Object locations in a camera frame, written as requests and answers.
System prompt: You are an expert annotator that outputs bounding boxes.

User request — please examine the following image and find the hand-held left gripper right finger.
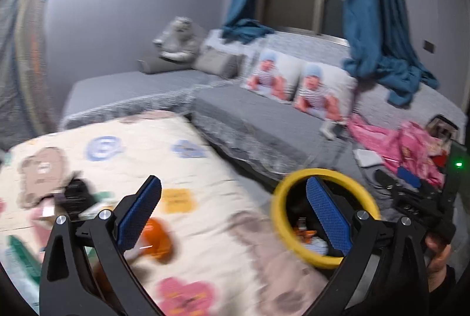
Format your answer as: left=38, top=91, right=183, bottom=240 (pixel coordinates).
left=305, top=177, right=432, bottom=316

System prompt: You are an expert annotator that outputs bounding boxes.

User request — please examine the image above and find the cream bear printed blanket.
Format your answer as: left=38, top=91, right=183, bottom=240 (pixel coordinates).
left=0, top=110, right=331, bottom=316

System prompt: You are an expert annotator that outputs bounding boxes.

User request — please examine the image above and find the orange wrapper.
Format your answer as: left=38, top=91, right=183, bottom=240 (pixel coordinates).
left=294, top=221, right=318, bottom=241

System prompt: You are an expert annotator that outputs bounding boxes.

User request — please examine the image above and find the baby print pillow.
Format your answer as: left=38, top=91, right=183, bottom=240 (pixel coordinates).
left=240, top=48, right=305, bottom=104
left=293, top=63, right=357, bottom=124

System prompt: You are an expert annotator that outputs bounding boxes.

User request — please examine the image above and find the white sock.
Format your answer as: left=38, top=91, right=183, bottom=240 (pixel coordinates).
left=319, top=121, right=348, bottom=140

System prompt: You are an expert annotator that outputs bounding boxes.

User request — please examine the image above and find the pink printed cloth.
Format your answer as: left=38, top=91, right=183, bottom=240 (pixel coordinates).
left=347, top=116, right=447, bottom=188

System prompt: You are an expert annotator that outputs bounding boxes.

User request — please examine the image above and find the dark grey bolster cushion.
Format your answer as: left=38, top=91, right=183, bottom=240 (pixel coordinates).
left=137, top=57, right=195, bottom=75

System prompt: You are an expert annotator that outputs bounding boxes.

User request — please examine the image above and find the black crumpled bag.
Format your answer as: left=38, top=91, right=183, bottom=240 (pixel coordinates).
left=55, top=177, right=97, bottom=221

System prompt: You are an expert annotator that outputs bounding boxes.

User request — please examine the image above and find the pale blue wrapper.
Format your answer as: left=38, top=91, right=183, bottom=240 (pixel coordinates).
left=306, top=240, right=329, bottom=258

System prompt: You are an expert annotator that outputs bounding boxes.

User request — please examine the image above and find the light grey quilted pillow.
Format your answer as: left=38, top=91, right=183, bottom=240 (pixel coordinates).
left=200, top=29, right=266, bottom=58

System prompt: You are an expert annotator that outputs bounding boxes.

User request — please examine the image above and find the striped hanging sheet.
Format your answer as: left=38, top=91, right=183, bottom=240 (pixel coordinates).
left=0, top=0, right=59, bottom=151

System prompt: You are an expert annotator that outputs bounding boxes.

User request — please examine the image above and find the person's right hand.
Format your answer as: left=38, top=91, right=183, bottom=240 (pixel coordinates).
left=424, top=235, right=452, bottom=293

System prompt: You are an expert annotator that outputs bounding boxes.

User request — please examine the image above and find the grey square cushion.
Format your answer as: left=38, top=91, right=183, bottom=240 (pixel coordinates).
left=193, top=48, right=244, bottom=79

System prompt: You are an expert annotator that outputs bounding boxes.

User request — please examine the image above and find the yellow rimmed trash bin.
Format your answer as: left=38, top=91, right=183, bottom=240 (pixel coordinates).
left=271, top=169, right=382, bottom=270

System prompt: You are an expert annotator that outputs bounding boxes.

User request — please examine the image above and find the grey sofa bed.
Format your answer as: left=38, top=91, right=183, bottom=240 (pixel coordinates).
left=59, top=28, right=467, bottom=228

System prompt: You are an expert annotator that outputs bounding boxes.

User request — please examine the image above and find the orange plastic toy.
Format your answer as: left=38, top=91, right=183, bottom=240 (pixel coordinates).
left=92, top=217, right=174, bottom=298

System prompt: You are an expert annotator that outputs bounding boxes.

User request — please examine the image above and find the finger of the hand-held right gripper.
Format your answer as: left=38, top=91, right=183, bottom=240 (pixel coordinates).
left=374, top=168, right=404, bottom=192
left=397, top=166, right=423, bottom=191

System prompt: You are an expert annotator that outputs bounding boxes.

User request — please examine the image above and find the flat white box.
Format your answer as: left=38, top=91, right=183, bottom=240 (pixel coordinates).
left=353, top=149, right=384, bottom=168

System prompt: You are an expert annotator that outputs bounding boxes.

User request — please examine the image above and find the grey plush toy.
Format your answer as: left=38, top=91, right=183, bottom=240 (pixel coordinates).
left=152, top=17, right=201, bottom=61

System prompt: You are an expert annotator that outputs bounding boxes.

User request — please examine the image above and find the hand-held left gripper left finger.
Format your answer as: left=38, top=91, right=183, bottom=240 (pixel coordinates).
left=38, top=174, right=164, bottom=316

